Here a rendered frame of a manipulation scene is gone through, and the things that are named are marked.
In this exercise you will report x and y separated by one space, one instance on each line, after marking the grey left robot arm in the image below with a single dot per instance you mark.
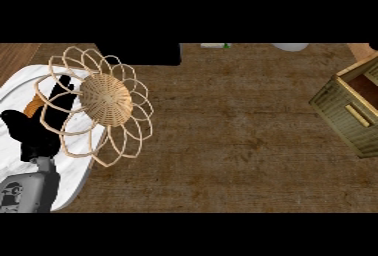
29 190

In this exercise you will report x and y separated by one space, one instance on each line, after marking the open wooden drawer box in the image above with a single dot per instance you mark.
366 86

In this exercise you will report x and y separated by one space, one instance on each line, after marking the wicker basket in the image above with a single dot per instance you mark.
105 100

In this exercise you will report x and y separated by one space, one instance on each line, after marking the white and green bottle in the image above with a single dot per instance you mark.
215 45

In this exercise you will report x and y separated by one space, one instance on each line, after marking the orange squash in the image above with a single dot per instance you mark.
32 106

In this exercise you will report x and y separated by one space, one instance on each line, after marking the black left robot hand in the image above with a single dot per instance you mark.
34 133

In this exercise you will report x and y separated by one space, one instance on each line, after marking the pale grey round object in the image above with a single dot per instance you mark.
289 46

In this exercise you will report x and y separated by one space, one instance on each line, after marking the white marble placemat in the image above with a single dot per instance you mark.
15 86

